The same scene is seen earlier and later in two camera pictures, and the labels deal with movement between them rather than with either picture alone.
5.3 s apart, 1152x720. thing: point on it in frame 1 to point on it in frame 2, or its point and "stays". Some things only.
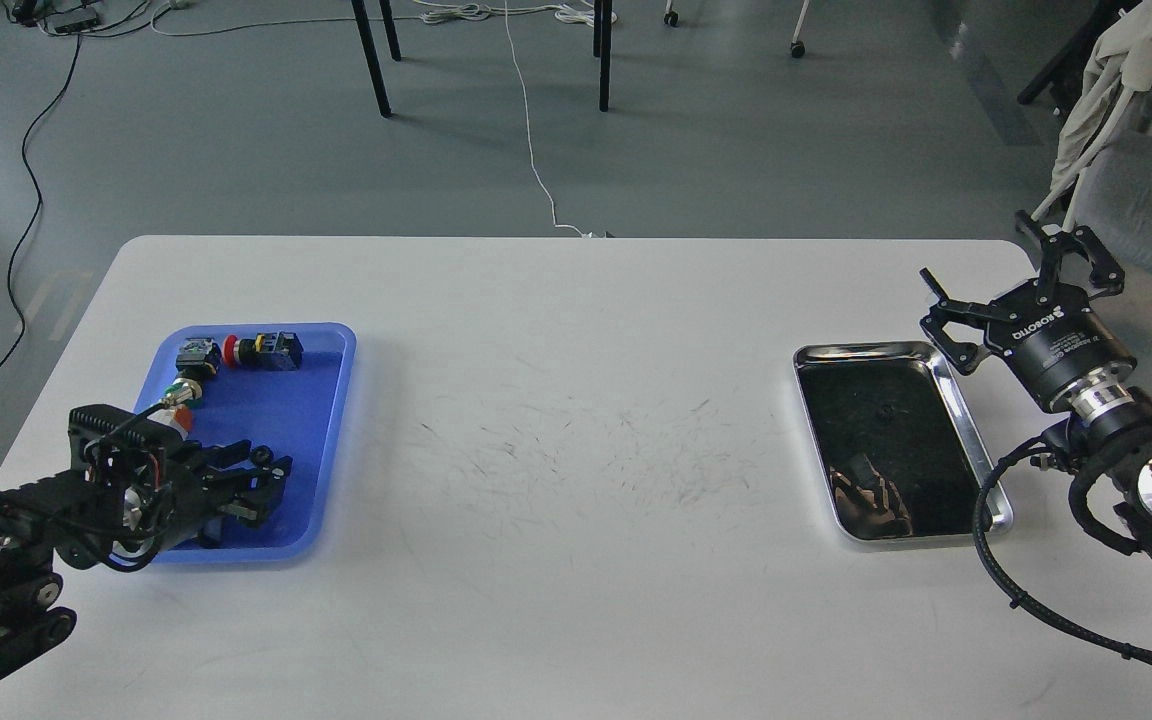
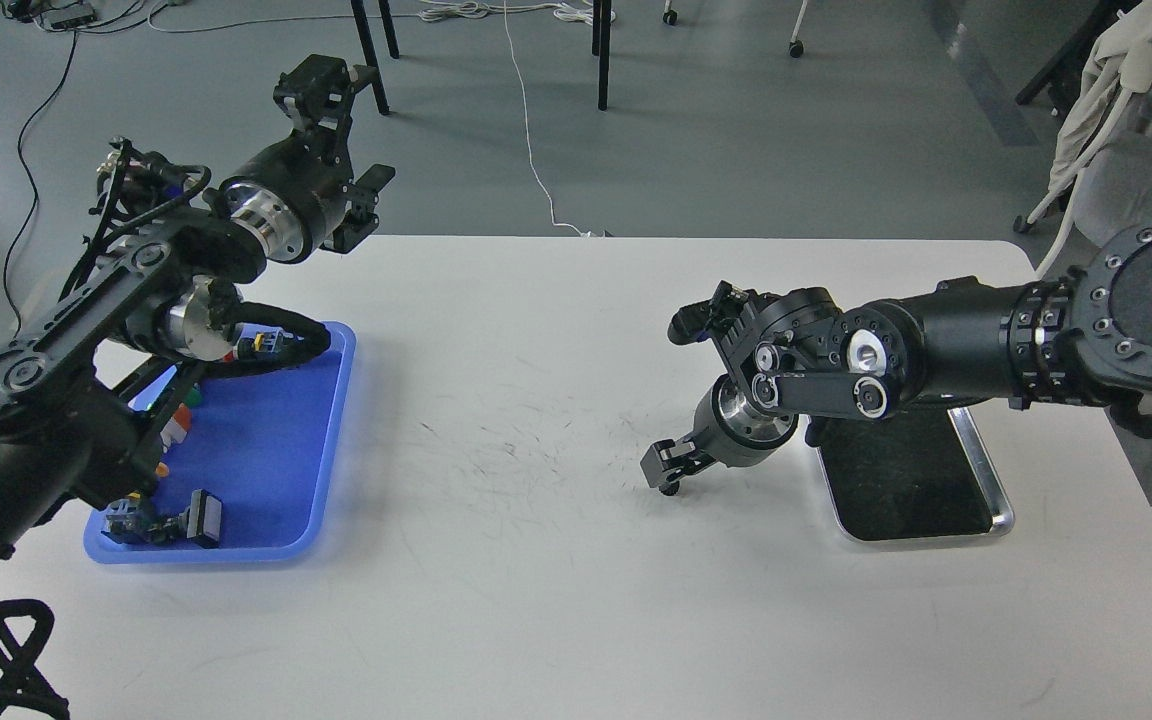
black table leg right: x=602 y=25 stays
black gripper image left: x=189 y=496 to x=293 y=196
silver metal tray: x=900 y=456 stays
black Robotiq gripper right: x=1049 y=336 to x=732 y=430
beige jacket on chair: x=1125 y=63 stays
